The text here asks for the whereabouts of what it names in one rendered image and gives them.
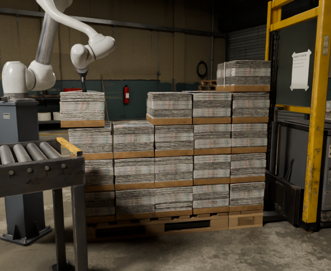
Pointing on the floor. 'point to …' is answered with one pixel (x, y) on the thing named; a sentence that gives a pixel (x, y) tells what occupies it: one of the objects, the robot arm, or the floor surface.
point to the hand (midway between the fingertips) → (84, 82)
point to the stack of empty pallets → (208, 85)
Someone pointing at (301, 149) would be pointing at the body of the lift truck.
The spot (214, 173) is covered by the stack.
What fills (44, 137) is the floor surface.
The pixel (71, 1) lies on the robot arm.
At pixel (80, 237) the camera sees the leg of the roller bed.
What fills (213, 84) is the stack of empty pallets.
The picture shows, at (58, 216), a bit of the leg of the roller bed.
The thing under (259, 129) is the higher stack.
